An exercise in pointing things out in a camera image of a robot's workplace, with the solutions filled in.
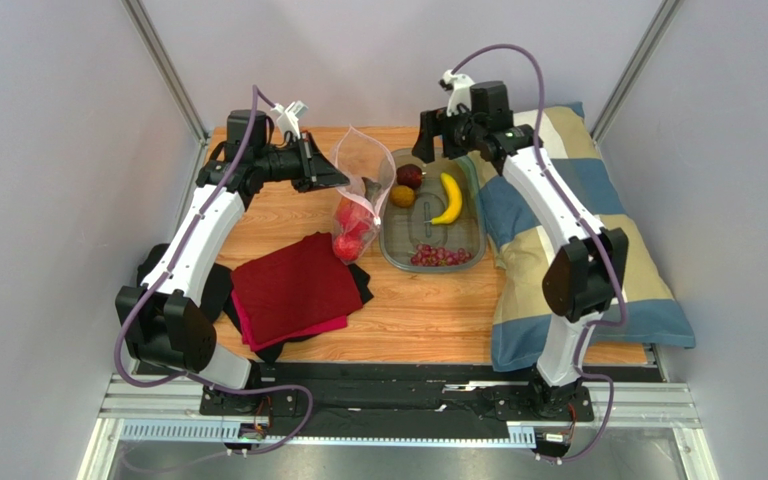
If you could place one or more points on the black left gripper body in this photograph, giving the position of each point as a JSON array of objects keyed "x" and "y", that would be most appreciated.
[{"x": 290, "y": 165}]

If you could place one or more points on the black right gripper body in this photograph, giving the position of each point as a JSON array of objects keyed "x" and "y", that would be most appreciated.
[{"x": 442, "y": 127}]

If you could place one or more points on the clear zip top bag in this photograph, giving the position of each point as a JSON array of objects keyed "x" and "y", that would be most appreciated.
[{"x": 359, "y": 155}]

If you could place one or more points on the grey toy fish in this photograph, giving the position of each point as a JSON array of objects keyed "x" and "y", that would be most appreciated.
[{"x": 372, "y": 190}]

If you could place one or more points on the red apple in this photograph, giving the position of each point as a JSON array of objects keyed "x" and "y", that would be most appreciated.
[{"x": 353, "y": 219}]

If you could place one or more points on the dark red plum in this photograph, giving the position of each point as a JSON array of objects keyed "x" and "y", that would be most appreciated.
[{"x": 410, "y": 175}]

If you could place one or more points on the yellow banana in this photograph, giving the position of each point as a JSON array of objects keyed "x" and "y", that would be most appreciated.
[{"x": 454, "y": 201}]

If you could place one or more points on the brown yellow round fruit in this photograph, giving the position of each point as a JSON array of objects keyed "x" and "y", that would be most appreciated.
[{"x": 402, "y": 196}]

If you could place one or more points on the red grape bunch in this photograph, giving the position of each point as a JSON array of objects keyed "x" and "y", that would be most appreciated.
[{"x": 426, "y": 255}]

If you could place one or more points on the red strawberry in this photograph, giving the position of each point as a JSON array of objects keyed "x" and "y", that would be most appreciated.
[{"x": 347, "y": 248}]

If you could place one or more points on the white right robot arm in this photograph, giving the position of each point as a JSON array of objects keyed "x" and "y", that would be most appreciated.
[{"x": 586, "y": 272}]

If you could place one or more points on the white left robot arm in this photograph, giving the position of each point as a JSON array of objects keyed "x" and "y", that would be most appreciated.
[{"x": 162, "y": 322}]

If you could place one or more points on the clear plastic food tray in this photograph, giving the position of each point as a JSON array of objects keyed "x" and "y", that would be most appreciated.
[{"x": 404, "y": 229}]

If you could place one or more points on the dark red folded cloth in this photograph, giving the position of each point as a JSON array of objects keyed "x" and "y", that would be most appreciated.
[{"x": 295, "y": 287}]

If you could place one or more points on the plaid pillow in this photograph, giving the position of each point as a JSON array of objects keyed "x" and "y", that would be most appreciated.
[{"x": 522, "y": 250}]

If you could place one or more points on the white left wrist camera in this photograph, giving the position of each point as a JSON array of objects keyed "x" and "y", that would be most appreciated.
[{"x": 287, "y": 119}]

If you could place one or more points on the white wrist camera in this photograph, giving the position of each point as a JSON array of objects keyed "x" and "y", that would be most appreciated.
[
  {"x": 458, "y": 86},
  {"x": 287, "y": 119}
]

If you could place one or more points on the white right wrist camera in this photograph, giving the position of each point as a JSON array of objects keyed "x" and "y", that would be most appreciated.
[{"x": 458, "y": 86}]

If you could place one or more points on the left aluminium corner post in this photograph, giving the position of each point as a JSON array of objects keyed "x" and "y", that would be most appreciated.
[{"x": 146, "y": 29}]

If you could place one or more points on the aluminium corner post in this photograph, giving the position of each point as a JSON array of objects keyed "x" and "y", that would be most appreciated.
[
  {"x": 146, "y": 29},
  {"x": 647, "y": 45}
]

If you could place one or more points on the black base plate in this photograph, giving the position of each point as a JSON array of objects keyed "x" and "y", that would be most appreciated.
[{"x": 387, "y": 401}]

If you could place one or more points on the right aluminium corner post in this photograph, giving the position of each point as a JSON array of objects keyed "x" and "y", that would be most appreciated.
[{"x": 647, "y": 45}]

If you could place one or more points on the aluminium frame rail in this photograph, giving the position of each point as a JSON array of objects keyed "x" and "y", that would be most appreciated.
[{"x": 639, "y": 427}]

